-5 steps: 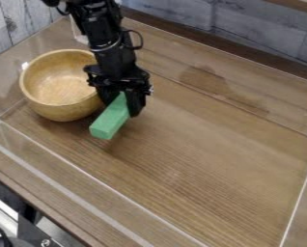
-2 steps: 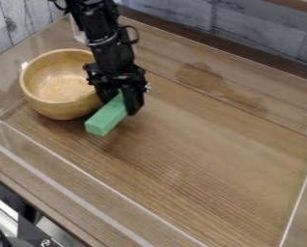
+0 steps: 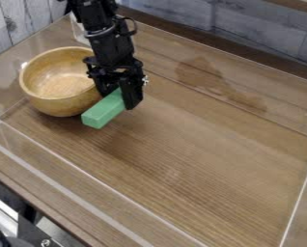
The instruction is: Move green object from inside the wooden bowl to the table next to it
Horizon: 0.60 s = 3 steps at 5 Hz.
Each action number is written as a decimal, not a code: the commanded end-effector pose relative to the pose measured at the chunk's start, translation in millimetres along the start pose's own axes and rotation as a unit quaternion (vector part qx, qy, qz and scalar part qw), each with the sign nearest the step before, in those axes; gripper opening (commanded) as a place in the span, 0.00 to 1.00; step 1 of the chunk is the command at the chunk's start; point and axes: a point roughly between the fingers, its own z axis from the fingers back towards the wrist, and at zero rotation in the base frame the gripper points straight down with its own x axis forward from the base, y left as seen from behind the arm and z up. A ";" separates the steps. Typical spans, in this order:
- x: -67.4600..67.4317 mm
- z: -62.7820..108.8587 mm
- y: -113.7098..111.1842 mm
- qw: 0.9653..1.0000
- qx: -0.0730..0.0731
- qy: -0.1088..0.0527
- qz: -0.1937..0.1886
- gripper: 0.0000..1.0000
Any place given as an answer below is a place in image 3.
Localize green rectangular block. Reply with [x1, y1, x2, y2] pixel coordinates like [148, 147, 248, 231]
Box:
[81, 89, 125, 129]

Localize clear acrylic corner bracket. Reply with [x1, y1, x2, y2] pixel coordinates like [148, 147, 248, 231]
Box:
[69, 14, 90, 46]

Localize wooden bowl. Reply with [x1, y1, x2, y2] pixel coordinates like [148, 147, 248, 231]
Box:
[18, 46, 101, 117]

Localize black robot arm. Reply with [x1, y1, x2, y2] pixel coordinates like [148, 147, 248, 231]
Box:
[58, 0, 146, 110]

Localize black metal bracket with bolt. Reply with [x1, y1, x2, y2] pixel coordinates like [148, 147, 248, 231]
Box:
[17, 216, 53, 247]

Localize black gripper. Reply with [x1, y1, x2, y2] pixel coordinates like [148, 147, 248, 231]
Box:
[81, 29, 150, 111]

